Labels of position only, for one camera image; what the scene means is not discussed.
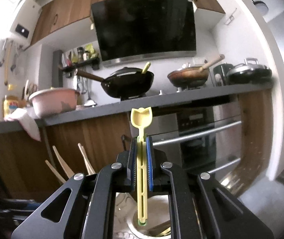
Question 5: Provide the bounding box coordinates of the stainless steel oven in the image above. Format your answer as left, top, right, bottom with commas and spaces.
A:
146, 103, 241, 180

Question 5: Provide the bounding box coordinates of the pink basin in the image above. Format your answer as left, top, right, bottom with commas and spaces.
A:
29, 87, 80, 118

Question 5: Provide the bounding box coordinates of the brown frying pan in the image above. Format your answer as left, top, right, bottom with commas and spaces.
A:
167, 54, 225, 90

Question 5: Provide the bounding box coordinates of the wooden chopstick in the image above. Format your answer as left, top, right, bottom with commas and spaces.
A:
80, 145, 96, 174
45, 160, 66, 184
52, 146, 74, 178
77, 143, 96, 175

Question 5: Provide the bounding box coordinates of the dark green kettle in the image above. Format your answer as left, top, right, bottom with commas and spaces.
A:
213, 63, 234, 86

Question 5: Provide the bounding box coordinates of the black range hood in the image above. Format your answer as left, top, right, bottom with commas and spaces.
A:
91, 0, 197, 66

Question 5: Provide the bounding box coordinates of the black wok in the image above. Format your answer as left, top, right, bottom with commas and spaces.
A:
75, 61, 155, 99

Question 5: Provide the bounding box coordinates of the black lidded griddle pan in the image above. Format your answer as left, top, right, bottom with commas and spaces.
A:
226, 58, 272, 84

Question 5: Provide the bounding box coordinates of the white water heater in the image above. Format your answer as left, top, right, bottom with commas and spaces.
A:
8, 0, 42, 49

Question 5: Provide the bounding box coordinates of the white pink towel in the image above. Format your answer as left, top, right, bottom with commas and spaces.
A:
4, 108, 41, 142

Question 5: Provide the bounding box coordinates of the yellow plastic spoon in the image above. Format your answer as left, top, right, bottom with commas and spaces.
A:
131, 107, 153, 226

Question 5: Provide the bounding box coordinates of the spice shelf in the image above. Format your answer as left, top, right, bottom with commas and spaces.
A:
55, 43, 100, 72

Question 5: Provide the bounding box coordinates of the yellow bottle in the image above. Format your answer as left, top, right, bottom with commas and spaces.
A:
3, 95, 19, 117

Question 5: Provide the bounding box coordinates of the white floral ceramic utensil holder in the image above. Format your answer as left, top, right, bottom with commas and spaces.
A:
113, 193, 171, 238

